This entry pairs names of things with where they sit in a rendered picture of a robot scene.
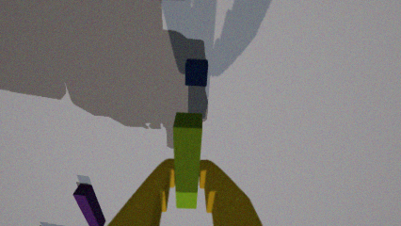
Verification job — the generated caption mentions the small dark blue cube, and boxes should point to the small dark blue cube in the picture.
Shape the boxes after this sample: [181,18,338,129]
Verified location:
[185,58,208,87]

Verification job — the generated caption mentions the purple rod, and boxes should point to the purple rod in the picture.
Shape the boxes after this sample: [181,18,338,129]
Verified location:
[73,184,105,226]

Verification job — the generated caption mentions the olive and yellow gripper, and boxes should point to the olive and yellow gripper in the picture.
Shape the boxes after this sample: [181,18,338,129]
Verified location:
[107,158,263,226]

